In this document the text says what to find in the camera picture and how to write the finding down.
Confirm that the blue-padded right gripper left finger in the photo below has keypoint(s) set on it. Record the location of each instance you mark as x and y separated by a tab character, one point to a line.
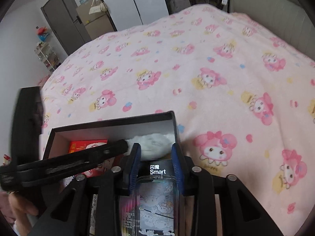
131	169

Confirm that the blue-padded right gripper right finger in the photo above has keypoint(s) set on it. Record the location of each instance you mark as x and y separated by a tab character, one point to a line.
182	171

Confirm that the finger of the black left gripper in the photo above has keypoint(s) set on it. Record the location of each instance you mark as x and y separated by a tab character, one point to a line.
84	160

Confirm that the boxed clear phone case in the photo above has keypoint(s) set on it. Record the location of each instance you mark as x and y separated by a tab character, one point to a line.
152	206

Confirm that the person's left hand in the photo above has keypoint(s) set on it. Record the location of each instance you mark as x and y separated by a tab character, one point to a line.
21	207

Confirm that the white fluffy plush item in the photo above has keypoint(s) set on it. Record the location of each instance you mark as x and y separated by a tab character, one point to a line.
153	146

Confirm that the black cardboard storage box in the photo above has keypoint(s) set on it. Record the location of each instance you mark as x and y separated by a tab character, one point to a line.
112	130

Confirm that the pink cartoon print blanket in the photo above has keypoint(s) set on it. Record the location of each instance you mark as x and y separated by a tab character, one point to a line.
243	99

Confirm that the brown cabinet with bag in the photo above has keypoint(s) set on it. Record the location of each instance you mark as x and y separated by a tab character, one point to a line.
95	17

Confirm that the dark grey door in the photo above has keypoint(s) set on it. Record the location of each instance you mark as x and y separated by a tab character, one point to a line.
65	23

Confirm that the white wardrobe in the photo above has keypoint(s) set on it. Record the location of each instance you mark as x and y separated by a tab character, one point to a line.
129	13

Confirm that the beige padded headboard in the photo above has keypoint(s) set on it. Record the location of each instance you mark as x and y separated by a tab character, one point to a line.
284	18

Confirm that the white wire shelf rack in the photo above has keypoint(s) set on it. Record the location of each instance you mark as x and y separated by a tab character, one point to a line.
47	56

